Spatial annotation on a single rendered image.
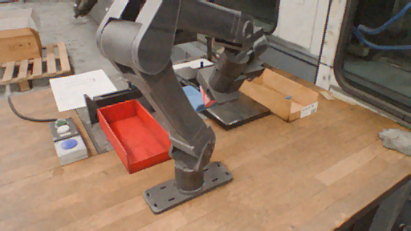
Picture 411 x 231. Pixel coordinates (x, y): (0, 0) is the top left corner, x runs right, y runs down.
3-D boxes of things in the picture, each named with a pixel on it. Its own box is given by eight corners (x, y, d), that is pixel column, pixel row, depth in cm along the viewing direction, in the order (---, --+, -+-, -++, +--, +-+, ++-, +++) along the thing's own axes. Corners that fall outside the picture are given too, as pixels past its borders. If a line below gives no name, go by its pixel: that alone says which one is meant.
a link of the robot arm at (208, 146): (182, 121, 65) (164, 133, 61) (215, 135, 60) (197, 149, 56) (184, 145, 68) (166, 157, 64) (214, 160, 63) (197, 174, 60)
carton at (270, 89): (287, 125, 90) (291, 102, 86) (237, 94, 109) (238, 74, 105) (315, 114, 96) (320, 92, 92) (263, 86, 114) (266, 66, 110)
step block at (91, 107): (91, 124, 89) (85, 98, 85) (88, 119, 91) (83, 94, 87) (111, 118, 92) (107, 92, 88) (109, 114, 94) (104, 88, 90)
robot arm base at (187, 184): (137, 167, 61) (151, 187, 56) (218, 136, 70) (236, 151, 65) (141, 194, 65) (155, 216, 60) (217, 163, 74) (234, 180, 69)
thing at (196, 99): (197, 115, 77) (198, 104, 76) (169, 91, 88) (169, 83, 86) (220, 107, 81) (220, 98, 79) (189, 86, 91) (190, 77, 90)
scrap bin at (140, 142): (129, 175, 70) (126, 155, 67) (99, 126, 88) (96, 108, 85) (174, 157, 76) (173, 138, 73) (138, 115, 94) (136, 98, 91)
